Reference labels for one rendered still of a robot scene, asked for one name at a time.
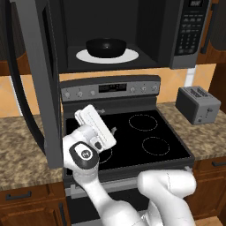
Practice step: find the white microwave turntable plate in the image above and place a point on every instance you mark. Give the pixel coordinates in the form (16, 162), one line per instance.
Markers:
(131, 55)

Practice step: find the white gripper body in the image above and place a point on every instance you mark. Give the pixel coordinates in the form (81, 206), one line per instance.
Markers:
(98, 125)

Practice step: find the grey microwave door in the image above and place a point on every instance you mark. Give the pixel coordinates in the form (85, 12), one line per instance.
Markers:
(35, 73)

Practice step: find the brown wooden cupboard door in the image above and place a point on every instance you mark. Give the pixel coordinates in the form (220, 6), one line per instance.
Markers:
(209, 194)
(29, 216)

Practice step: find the brown wooden drawer front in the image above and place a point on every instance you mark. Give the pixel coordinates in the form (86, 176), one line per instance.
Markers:
(206, 166)
(44, 192)

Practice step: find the brown wooden wall cupboard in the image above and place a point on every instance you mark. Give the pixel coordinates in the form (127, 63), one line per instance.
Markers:
(4, 44)
(217, 29)

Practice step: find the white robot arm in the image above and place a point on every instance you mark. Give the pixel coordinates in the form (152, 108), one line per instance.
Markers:
(164, 191)

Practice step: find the black bowl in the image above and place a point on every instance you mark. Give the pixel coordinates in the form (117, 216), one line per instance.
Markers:
(106, 48)

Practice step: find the black microwave oven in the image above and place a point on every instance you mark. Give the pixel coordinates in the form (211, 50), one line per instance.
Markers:
(153, 29)

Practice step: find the black oven door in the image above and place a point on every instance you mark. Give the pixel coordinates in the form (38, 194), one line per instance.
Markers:
(79, 209)

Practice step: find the black and grey stove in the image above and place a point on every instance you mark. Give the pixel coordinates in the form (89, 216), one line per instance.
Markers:
(147, 123)

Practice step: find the grey stove knob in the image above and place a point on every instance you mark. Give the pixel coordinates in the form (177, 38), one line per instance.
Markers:
(92, 93)
(154, 87)
(143, 88)
(67, 95)
(79, 94)
(133, 89)

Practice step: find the grey toaster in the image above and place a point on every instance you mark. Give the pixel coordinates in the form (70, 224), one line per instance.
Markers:
(197, 106)

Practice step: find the white wall socket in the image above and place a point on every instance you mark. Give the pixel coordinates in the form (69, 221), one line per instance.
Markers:
(190, 77)

